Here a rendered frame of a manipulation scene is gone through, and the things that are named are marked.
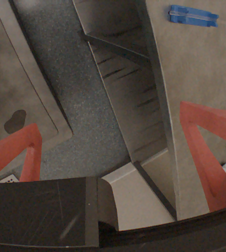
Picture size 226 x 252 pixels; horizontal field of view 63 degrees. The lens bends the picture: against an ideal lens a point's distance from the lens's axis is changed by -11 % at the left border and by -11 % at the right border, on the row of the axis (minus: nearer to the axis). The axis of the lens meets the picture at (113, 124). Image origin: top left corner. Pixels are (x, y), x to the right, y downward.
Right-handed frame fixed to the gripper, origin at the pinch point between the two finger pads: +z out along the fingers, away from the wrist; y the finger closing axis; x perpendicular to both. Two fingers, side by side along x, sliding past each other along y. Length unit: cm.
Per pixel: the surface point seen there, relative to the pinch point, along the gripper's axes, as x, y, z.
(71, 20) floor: 2, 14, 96
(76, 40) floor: 13, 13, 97
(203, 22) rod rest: -1.6, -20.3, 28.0
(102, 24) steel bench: 6, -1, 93
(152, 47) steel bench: 2.8, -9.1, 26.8
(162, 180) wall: 107, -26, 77
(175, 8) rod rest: -4.5, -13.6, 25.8
